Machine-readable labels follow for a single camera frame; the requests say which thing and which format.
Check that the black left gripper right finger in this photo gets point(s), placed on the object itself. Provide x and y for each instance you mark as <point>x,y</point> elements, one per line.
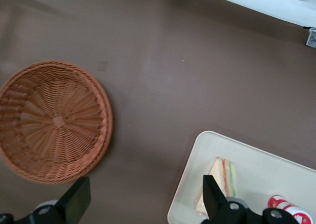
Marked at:
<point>214,197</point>

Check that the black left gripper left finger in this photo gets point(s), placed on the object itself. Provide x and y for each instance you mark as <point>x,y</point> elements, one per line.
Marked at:
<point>76,199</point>

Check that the red white yogurt cup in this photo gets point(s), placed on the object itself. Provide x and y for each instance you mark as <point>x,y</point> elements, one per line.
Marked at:
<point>286,205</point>

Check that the brown table mat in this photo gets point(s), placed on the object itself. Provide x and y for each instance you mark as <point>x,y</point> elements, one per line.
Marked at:
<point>160,85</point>

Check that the brown wicker basket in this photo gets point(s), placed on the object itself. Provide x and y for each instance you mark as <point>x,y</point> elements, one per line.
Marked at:
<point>56,120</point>

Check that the grey metal bracket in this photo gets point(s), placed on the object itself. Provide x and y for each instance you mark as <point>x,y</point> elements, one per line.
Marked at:
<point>312,37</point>

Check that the beige plastic tray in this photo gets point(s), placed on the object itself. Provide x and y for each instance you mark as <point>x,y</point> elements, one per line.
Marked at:
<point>259,169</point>

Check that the triangular sandwich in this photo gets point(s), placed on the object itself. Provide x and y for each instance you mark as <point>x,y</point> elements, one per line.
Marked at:
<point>222,174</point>

